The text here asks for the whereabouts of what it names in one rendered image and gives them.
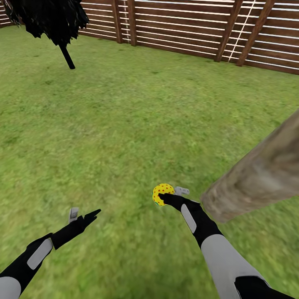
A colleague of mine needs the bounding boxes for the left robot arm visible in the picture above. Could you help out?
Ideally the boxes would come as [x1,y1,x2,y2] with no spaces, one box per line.
[0,207,101,299]

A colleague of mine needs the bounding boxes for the easter egg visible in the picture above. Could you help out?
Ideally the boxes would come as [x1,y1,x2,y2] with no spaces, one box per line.
[152,184,175,206]

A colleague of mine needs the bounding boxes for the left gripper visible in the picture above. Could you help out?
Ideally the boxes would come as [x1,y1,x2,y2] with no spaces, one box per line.
[62,209,101,242]

